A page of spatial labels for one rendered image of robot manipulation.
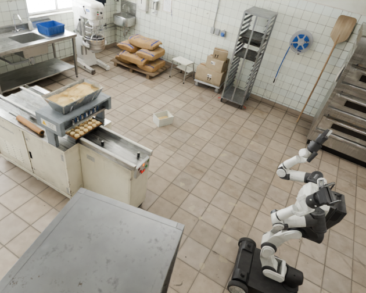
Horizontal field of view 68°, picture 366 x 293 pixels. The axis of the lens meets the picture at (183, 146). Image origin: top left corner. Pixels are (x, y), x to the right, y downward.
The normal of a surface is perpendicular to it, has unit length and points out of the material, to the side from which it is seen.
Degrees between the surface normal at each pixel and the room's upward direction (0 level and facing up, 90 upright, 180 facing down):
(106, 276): 0
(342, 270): 0
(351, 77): 90
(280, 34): 90
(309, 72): 90
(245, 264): 0
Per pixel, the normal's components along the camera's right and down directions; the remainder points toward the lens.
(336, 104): -0.49, 0.48
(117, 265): 0.15, -0.77
